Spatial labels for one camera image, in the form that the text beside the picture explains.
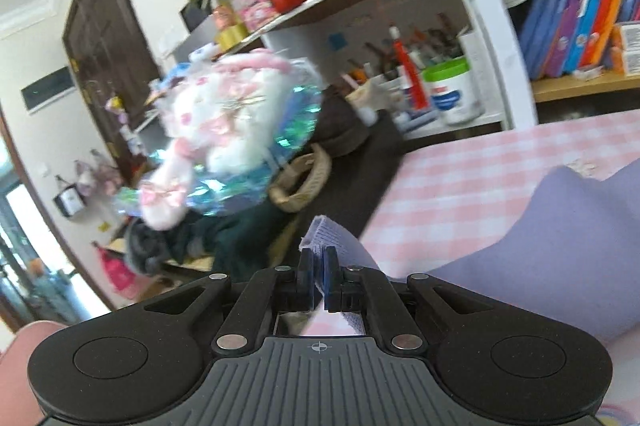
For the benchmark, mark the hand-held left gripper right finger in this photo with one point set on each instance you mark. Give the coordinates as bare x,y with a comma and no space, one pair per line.
330,273

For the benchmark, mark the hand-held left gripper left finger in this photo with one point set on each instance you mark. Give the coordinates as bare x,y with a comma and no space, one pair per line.
306,268

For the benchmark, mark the purple knit sweater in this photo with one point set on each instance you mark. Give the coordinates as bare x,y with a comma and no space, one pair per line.
550,246

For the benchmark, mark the dark green cloth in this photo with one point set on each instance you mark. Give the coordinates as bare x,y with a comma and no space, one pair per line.
235,241

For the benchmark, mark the black cloth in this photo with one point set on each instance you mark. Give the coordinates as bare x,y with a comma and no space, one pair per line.
365,176

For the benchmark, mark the white pink plush bouquet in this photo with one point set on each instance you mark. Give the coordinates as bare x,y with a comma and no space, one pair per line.
235,116

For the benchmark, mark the pink checked table mat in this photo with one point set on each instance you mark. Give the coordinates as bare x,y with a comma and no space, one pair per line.
475,166

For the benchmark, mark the red bag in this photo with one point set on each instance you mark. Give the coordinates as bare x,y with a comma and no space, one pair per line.
117,273

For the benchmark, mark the red marker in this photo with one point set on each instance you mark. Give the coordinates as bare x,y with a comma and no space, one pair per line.
411,71

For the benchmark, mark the white tub green lid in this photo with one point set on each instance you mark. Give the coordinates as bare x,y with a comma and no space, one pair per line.
452,91

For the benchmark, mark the bunch of pens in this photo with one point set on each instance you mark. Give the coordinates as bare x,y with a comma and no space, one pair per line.
400,56

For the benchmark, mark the gold ribbon roll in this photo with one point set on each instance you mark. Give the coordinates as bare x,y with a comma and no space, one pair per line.
231,37

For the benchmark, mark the pink printed box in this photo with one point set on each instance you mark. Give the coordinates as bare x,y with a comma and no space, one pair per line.
255,8

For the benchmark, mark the dark wooden door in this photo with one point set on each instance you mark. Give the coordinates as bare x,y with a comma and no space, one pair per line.
107,46

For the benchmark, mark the pink cloth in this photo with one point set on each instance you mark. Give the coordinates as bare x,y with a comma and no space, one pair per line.
25,371

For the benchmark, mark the white shelf unit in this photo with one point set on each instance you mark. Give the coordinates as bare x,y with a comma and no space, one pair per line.
475,6

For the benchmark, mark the wooden bookshelf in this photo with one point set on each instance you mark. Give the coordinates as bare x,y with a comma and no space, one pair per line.
575,88

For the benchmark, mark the row of colourful books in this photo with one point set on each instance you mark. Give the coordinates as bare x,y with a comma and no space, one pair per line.
580,16

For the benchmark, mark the orange box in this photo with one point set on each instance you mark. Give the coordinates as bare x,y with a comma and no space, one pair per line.
627,48

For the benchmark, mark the black wall panel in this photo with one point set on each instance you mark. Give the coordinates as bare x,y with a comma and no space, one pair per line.
47,89

